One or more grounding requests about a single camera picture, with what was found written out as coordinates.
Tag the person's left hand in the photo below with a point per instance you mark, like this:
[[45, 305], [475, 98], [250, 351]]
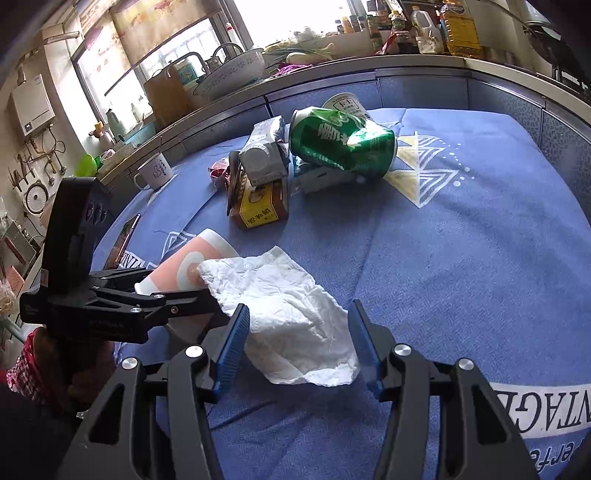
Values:
[[74, 369]]

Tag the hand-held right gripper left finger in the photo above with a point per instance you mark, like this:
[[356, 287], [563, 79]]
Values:
[[233, 350]]

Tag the white water heater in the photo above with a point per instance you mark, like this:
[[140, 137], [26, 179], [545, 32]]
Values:
[[32, 104]]

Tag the person's left forearm plaid sleeve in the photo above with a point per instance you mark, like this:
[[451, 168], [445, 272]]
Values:
[[25, 369]]

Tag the blue printed tablecloth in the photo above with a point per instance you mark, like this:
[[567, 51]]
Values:
[[461, 258]]

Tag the patterned roller blind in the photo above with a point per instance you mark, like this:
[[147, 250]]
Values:
[[152, 23]]

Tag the purple cloth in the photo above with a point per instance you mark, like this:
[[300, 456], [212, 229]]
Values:
[[288, 70]]

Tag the brown cardboard box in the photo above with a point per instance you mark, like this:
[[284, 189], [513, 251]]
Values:
[[261, 205]]

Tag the crushed green can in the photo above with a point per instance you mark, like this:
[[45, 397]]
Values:
[[341, 143]]

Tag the row of condiment bottles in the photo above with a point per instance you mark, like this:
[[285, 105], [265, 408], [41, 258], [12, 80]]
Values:
[[374, 27]]

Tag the white tissue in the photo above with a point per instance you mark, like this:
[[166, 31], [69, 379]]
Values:
[[286, 314]]

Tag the grey milk carton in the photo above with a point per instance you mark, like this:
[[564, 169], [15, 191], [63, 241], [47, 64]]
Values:
[[263, 152]]

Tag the white enamel mug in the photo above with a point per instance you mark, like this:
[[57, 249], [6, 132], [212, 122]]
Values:
[[156, 173]]

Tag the white radish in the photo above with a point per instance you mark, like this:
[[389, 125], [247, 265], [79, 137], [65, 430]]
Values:
[[302, 57]]

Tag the dark flat wrapper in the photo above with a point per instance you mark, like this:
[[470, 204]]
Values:
[[233, 184]]

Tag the white enamel basin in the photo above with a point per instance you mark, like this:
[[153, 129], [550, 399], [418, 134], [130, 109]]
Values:
[[231, 74]]

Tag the dark red snack wrapper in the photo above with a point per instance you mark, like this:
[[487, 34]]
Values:
[[219, 171]]

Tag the clear plastic oil jug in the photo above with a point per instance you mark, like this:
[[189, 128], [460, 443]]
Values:
[[425, 30]]

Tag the green plastic ladle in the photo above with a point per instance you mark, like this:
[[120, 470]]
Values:
[[87, 165]]

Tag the round kitchen scale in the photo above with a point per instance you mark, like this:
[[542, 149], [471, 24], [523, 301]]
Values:
[[35, 197]]

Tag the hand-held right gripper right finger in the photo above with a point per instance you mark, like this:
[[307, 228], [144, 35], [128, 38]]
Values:
[[364, 350]]

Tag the smartphone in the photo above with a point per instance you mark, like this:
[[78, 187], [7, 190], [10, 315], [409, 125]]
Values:
[[122, 242]]

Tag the pale thermos bottle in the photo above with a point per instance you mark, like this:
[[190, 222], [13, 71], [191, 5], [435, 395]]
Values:
[[113, 122]]

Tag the large yellow oil bottle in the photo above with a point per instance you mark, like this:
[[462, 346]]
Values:
[[461, 27]]

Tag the steel kettle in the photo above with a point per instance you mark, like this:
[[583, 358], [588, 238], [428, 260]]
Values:
[[226, 53]]

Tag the black wok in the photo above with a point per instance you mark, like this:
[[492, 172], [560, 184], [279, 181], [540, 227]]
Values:
[[554, 50]]

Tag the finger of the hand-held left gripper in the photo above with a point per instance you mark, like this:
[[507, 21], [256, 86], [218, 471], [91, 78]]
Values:
[[120, 276], [184, 307]]

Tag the wooden cutting board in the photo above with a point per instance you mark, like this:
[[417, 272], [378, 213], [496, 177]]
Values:
[[166, 97]]

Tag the white paper cup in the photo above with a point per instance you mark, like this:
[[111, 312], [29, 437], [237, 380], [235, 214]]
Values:
[[347, 104]]

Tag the pink paper cup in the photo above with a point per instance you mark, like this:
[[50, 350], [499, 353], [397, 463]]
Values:
[[175, 267]]

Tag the green onions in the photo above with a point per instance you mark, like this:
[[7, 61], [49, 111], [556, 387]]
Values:
[[300, 50]]

